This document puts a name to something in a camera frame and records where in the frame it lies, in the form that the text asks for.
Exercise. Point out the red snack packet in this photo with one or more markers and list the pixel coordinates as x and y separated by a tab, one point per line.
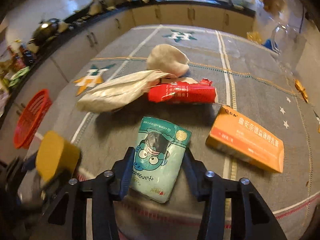
182	93

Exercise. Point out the dark soy sauce bottle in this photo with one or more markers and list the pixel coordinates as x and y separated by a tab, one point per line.
28	55

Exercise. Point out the orange medicine box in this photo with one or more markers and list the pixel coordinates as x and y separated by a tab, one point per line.
246	140

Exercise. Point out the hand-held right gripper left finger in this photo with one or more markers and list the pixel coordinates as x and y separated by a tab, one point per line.
125	172

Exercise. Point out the red label sauce bottle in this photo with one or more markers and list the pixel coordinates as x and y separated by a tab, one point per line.
16	60

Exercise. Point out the white plastic bag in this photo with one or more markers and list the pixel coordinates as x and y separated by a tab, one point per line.
117	92

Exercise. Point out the blue plastic item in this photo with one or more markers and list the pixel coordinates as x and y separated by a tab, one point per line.
270	44

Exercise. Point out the steel wok with lid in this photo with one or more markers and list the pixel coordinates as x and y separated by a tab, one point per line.
46	28

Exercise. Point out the orange snack wrapper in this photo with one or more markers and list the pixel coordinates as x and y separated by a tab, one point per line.
301	90

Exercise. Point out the yellow plastic bag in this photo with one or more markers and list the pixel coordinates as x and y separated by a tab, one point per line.
254	37

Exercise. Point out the green tissue pack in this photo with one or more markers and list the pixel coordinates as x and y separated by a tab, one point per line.
157	162

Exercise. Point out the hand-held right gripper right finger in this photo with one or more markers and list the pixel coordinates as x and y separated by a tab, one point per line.
193	177

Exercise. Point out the red plastic mesh basket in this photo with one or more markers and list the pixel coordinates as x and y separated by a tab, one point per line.
31	118

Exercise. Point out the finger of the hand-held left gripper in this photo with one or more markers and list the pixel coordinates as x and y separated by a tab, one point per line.
53	185
26	162

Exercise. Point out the grey star-print tablecloth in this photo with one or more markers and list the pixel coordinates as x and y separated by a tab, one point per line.
225	85

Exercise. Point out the clear glass pitcher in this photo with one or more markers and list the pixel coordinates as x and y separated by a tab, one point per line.
286	38

